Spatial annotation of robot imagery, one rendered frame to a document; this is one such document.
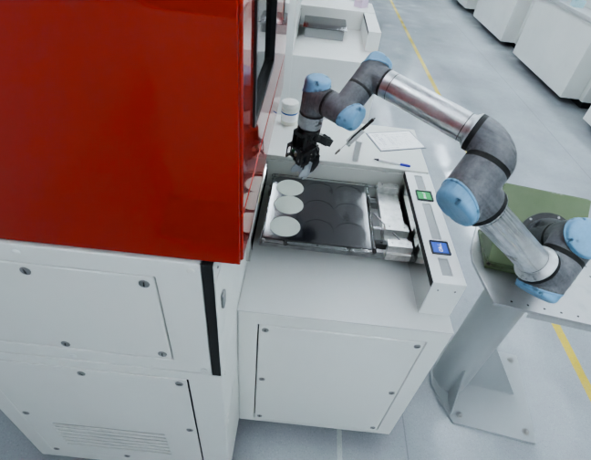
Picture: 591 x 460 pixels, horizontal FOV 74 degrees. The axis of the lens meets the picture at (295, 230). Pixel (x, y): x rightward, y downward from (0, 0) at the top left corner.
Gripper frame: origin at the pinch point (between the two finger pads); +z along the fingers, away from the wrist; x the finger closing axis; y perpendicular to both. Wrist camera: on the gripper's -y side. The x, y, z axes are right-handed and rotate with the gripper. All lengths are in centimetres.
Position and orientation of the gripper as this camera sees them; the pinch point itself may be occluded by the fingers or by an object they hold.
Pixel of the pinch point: (304, 174)
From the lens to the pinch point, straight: 135.9
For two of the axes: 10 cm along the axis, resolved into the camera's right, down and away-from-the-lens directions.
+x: 7.2, 5.7, -4.1
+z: -1.4, 6.9, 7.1
